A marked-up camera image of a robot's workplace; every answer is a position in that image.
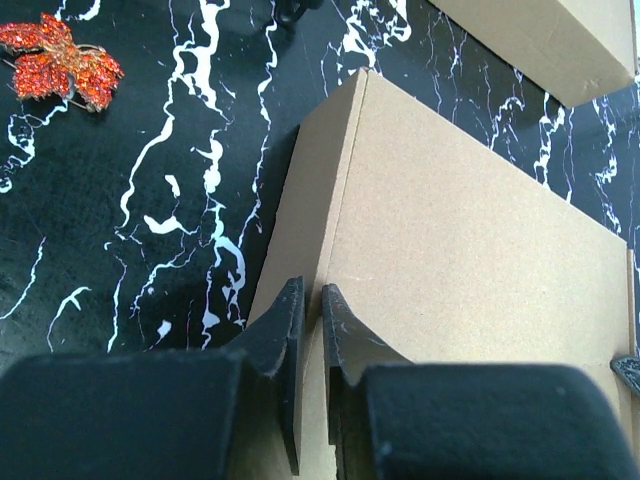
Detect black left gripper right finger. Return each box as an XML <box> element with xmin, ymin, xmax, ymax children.
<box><xmin>322</xmin><ymin>284</ymin><xmax>635</xmax><ymax>479</ymax></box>

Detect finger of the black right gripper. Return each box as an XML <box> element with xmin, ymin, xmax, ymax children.
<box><xmin>610</xmin><ymin>356</ymin><xmax>640</xmax><ymax>393</ymax></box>

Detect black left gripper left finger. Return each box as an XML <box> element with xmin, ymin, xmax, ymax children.
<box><xmin>1</xmin><ymin>277</ymin><xmax>305</xmax><ymax>479</ymax></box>

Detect closed brown cardboard box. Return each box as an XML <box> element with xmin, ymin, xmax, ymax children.
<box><xmin>433</xmin><ymin>0</ymin><xmax>638</xmax><ymax>108</ymax></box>

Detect small orange flower toy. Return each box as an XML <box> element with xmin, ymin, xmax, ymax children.
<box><xmin>1</xmin><ymin>13</ymin><xmax>124</xmax><ymax>113</ymax></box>

